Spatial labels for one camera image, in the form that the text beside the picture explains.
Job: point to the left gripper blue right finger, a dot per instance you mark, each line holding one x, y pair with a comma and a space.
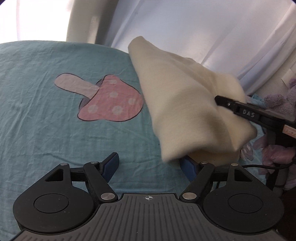
200, 178

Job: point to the cream knit sweater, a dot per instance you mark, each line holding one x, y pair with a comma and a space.
180, 95

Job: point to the purple plush toy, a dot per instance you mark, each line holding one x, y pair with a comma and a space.
283, 104

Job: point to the teal mushroom print bedsheet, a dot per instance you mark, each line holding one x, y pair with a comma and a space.
40, 127

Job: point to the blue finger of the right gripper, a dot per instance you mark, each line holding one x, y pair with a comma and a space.
283, 127

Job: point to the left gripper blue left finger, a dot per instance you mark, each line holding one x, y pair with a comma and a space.
98, 175

